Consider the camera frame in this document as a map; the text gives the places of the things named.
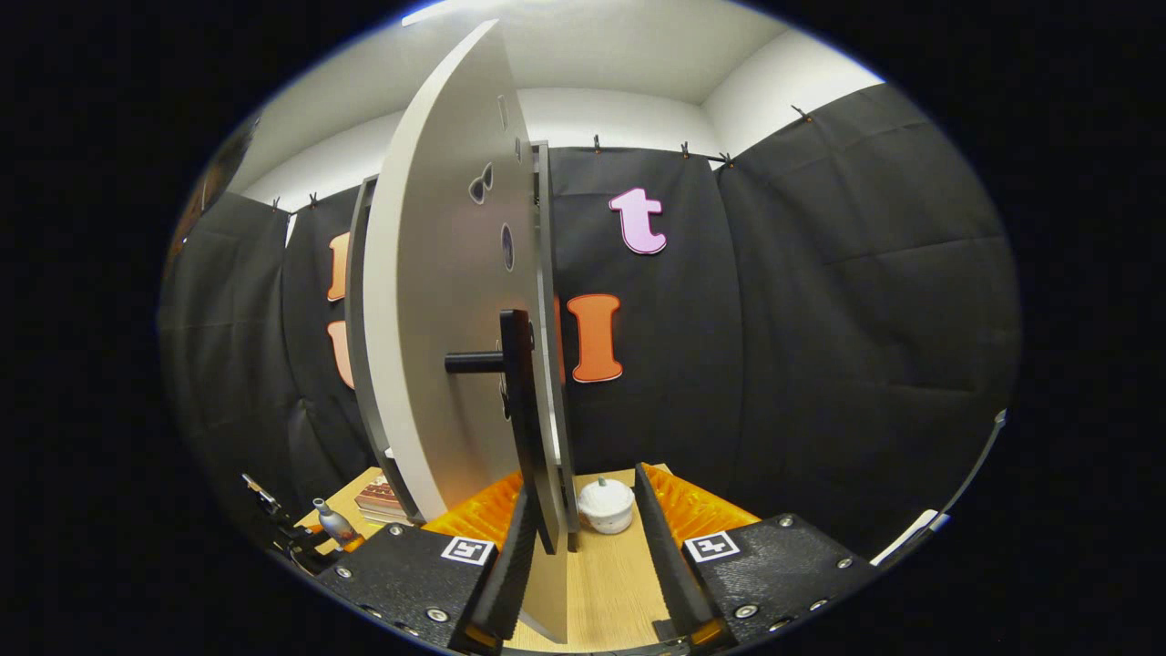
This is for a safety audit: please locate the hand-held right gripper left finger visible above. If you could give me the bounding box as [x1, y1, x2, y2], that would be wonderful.
[319, 470, 540, 651]

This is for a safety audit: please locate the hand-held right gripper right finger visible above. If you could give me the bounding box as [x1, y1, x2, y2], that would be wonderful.
[634, 461, 877, 650]

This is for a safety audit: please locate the grey cabinet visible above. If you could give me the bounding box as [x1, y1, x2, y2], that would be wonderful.
[344, 141, 579, 534]

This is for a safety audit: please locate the beige cabinet door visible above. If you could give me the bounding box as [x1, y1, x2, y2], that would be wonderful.
[363, 18, 570, 643]

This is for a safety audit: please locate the red cover book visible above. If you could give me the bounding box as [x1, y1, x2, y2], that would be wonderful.
[357, 476, 404, 511]

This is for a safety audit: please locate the white lidded ceramic pot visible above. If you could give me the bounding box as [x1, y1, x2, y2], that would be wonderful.
[578, 476, 636, 536]

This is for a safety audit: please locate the white strip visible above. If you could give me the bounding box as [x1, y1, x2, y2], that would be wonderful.
[870, 408, 1008, 568]

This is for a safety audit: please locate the black backdrop cloth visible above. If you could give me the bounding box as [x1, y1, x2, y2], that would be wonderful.
[159, 82, 1021, 561]

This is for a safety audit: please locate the row of black cloth clips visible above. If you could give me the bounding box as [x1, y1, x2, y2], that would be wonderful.
[271, 105, 812, 212]

